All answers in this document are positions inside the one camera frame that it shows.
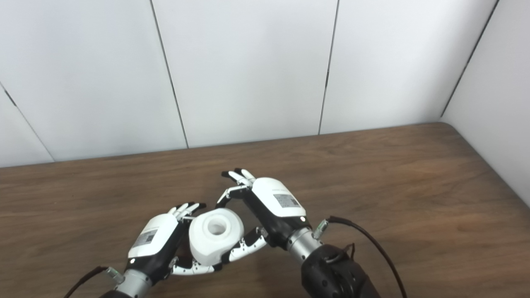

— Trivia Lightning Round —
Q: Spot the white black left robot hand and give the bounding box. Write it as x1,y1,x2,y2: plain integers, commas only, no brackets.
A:
128,202,222,286

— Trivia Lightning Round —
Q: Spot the round white plastic piece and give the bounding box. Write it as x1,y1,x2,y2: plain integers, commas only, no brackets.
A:
189,208,245,266

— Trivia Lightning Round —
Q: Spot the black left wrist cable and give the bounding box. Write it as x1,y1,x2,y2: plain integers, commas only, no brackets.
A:
64,266,125,298

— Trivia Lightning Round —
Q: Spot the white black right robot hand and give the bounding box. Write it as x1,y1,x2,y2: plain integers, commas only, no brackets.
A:
215,168,312,262

